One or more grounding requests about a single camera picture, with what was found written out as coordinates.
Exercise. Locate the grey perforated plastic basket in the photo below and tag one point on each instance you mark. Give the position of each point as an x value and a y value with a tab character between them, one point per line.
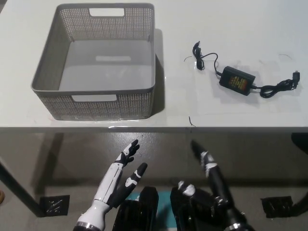
106	69

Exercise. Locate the black and teal robot body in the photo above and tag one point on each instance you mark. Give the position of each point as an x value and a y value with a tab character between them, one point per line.
144	211

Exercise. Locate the white and black right hand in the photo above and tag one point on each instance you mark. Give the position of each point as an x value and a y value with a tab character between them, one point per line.
217	180

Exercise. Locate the white and black left hand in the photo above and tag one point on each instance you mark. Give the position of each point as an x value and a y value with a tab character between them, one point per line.
108	185

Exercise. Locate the dark grey table leg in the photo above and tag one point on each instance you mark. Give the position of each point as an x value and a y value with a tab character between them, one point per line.
302	205
19	190

